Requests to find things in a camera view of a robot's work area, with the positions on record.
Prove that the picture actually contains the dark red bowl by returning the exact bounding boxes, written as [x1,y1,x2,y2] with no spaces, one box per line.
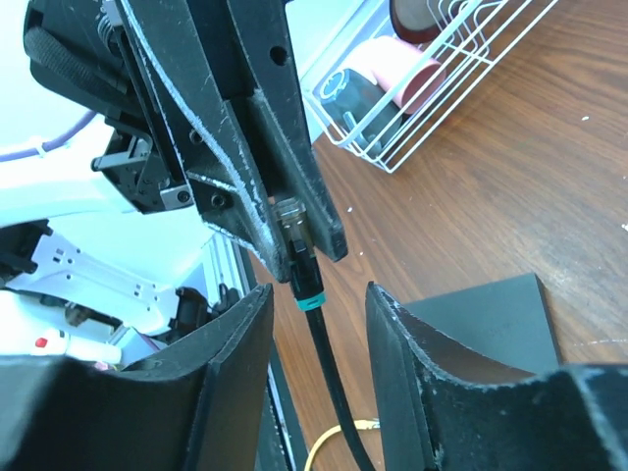
[389,0,481,45]

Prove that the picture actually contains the black cable with usb plug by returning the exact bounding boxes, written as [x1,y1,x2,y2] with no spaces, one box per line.
[272,195,374,471]

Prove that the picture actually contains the pink cup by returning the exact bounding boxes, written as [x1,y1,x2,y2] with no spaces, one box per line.
[340,35,446,115]

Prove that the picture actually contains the dark teal cup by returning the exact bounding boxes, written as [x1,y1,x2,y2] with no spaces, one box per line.
[320,69,402,157]

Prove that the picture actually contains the black network switch box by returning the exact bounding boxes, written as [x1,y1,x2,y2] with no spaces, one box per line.
[404,273,563,374]

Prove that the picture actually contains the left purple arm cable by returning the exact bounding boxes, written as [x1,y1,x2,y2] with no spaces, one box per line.
[0,110,97,166]

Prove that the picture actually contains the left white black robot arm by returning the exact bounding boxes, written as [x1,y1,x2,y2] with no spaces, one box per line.
[1,1,348,336]

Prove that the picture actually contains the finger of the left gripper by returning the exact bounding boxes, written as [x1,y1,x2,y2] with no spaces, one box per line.
[227,1,348,261]

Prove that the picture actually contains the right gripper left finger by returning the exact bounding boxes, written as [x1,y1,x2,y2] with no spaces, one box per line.
[1,285,274,470]

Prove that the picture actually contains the white wire dish rack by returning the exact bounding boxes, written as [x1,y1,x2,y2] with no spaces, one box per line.
[288,1,554,174]

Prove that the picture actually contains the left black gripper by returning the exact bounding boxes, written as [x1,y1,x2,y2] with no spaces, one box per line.
[24,1,288,283]

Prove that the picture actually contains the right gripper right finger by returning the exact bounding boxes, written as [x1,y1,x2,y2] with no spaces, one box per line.
[365,283,627,470]

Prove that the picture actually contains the yellow ethernet patch cable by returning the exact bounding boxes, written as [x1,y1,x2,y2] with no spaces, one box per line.
[304,416,384,471]

